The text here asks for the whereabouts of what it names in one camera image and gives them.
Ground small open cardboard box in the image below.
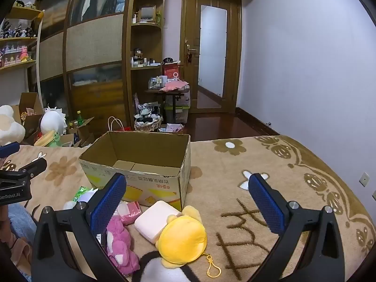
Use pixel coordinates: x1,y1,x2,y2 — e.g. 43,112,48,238
57,133,76,148

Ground white purple plush doll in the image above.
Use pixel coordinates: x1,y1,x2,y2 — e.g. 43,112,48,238
137,250,194,282

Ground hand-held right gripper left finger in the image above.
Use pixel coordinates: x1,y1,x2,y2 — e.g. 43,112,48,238
31,173,130,282

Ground red paper bag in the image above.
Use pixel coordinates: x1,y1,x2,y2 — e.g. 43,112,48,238
108,117,132,132

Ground wooden wardrobe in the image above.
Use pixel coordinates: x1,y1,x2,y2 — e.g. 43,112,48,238
37,0,133,130

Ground green patterned packet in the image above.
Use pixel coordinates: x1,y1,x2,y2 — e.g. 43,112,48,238
63,186,99,210

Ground pink fluffy packaged item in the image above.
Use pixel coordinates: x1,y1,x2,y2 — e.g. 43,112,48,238
116,201,142,227

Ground row of small bottles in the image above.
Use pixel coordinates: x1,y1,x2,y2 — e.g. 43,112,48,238
131,48,162,68

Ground person's blue jeans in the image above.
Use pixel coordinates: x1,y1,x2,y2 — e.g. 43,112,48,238
8,204,37,241

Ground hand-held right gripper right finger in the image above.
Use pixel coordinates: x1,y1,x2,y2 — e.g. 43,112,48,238
248,173,345,282

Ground brown floral blanket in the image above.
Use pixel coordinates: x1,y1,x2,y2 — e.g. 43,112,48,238
0,135,376,282

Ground large open cardboard box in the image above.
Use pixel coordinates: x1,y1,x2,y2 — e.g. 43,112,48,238
12,92,44,138

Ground small dark side table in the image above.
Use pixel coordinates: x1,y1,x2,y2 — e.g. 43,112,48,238
145,88,188,124

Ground picture frame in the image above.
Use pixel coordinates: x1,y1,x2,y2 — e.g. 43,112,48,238
140,5,156,21

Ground red box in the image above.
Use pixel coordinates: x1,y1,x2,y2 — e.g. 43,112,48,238
162,61,184,80

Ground cream white plush toy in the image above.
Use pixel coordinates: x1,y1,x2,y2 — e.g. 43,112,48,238
0,105,26,146

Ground wooden display shelf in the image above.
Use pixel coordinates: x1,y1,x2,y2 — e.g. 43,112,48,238
0,6,44,100

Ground yellow plush toy with clip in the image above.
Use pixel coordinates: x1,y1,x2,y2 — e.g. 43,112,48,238
155,206,221,279

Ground clear desktop organizer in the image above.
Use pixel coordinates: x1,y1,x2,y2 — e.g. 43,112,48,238
148,76,168,90

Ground person's beige clothing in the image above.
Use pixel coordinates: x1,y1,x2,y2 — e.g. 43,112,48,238
0,232,33,274

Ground wooden door with glass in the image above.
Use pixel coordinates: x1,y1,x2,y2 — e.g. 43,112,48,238
180,0,243,114

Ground white haired plush head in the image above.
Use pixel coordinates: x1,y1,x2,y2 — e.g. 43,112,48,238
40,107,68,137

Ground green frog plush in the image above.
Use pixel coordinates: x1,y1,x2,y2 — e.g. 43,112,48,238
34,130,63,148

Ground cardboard box with bottles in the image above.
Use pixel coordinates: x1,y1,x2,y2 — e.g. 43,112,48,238
67,117,95,147

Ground wicker basket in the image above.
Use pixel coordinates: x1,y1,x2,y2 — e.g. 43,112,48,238
134,114,163,132

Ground pink plush bear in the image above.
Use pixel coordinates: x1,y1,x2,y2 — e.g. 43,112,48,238
106,215,141,276

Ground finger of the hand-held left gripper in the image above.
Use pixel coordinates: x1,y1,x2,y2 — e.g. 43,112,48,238
0,141,20,158
16,158,48,180

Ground wooden open shelf unit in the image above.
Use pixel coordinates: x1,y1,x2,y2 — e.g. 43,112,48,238
126,0,165,127

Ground row of figurines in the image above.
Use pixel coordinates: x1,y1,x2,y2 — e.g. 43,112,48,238
0,19,37,39

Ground striped cloth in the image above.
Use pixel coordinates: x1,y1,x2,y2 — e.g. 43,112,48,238
138,102,161,118

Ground pink cloth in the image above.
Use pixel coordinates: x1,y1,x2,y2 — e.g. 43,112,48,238
160,80,190,92

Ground row of pink boxes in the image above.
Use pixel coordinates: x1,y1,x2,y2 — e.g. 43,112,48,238
0,43,35,67

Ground clear plastic storage bin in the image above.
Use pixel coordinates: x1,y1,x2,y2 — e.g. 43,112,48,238
164,90,191,124

